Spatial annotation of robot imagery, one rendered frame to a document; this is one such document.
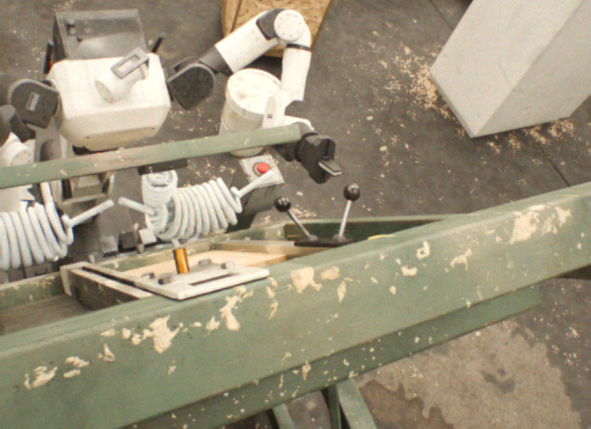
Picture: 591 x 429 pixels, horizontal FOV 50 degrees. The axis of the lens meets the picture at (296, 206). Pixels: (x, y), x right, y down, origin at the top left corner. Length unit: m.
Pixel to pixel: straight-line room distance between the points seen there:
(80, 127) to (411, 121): 2.63
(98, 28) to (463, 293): 1.17
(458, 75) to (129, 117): 2.75
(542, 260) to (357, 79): 3.19
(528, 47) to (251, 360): 3.17
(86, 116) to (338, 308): 1.02
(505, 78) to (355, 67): 0.92
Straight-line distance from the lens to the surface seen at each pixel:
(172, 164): 0.70
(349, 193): 1.28
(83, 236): 2.72
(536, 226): 0.88
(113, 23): 1.68
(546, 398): 3.34
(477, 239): 0.81
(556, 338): 3.53
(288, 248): 1.44
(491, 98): 3.87
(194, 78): 1.65
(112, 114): 1.59
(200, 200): 0.76
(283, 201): 1.34
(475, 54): 3.93
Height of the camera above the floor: 2.50
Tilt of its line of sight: 52 degrees down
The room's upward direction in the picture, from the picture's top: 27 degrees clockwise
